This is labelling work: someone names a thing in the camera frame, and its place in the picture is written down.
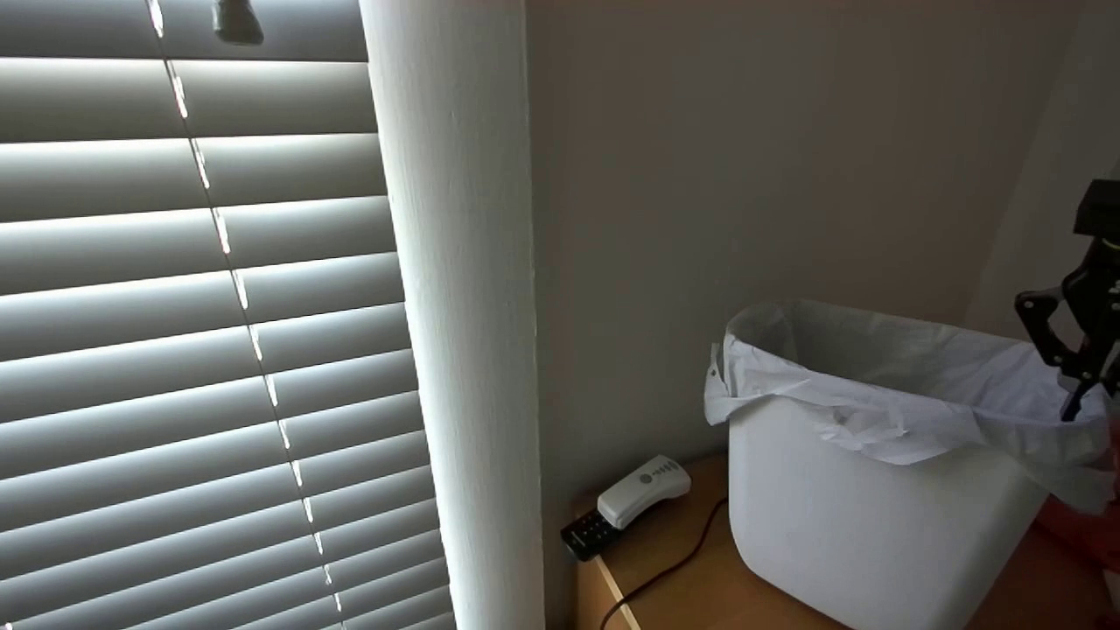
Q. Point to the white plastic waste bin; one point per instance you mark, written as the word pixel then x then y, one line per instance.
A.
pixel 876 548

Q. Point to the white plastic bin liner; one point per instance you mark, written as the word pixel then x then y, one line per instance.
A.
pixel 908 389

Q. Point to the black flat remote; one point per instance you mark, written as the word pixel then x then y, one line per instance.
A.
pixel 589 534

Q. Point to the white horizontal window blinds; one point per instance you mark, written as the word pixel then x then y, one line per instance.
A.
pixel 209 405

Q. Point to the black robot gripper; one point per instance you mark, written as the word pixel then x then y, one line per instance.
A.
pixel 1090 293

